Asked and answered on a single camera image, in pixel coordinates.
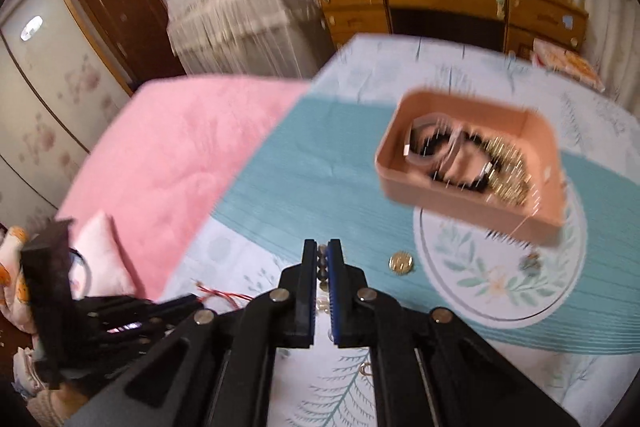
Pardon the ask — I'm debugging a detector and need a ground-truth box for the orange printed quilt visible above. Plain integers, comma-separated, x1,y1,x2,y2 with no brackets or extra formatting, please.
0,226,33,335

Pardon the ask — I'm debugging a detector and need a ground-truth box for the pink plastic tray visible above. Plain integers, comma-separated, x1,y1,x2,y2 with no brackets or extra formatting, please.
375,91,568,244

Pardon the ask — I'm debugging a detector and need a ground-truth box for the small pink pillow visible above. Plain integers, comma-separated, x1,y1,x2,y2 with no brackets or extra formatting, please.
75,209,139,301

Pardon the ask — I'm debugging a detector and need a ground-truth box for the floral wardrobe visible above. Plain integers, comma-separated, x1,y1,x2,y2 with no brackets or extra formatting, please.
0,0,133,228

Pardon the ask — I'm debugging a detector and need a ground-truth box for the red string bracelet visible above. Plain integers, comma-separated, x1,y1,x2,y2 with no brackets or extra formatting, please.
192,282,252,309

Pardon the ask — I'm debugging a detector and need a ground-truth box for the small earring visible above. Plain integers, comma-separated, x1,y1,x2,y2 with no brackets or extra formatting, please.
520,254,544,278

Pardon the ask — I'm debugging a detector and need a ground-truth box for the orange printed box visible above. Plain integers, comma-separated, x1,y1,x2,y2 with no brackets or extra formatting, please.
530,38,606,92

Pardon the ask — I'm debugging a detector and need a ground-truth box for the brown wooden door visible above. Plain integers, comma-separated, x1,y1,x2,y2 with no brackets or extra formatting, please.
75,0,187,94

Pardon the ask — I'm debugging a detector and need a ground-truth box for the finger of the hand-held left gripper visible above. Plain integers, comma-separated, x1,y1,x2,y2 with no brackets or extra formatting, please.
91,318,177,362
74,292,205,324

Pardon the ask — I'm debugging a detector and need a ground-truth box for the pink fluffy blanket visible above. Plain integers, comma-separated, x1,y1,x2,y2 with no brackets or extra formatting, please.
55,79,313,300

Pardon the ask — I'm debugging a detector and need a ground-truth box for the clear plastic bangle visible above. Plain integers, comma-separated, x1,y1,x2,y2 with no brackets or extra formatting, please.
403,113,472,168

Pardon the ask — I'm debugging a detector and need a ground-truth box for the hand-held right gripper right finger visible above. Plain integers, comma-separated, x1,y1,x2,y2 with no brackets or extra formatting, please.
327,238,583,427

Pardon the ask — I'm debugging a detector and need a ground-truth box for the round gold brooch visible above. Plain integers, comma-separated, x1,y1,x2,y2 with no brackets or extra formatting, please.
389,252,415,276

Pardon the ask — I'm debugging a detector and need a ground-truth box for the gold chain bracelet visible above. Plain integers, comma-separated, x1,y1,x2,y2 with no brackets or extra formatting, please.
479,137,534,206

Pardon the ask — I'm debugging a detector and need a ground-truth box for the beaded bracelet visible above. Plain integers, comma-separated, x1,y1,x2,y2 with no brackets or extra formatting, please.
315,244,332,315

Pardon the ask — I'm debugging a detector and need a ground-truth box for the black bead bracelet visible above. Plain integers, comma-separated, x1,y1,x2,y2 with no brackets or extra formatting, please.
417,127,493,194

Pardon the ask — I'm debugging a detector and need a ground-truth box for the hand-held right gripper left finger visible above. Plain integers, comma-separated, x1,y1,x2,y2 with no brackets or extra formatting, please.
65,238,321,427

